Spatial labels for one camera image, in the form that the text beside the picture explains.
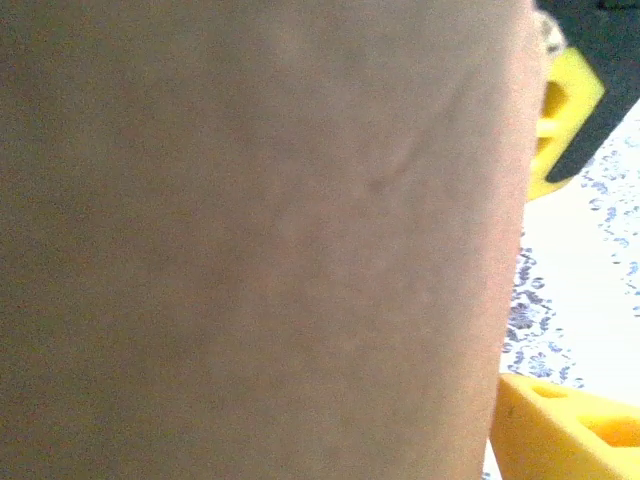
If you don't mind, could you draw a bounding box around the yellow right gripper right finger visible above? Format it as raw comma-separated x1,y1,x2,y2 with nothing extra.
527,47,606,201

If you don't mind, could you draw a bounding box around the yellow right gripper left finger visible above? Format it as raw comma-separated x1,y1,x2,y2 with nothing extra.
492,372,640,480

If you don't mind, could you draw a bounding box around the brown cardboard box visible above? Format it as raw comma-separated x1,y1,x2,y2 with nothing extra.
0,0,546,480

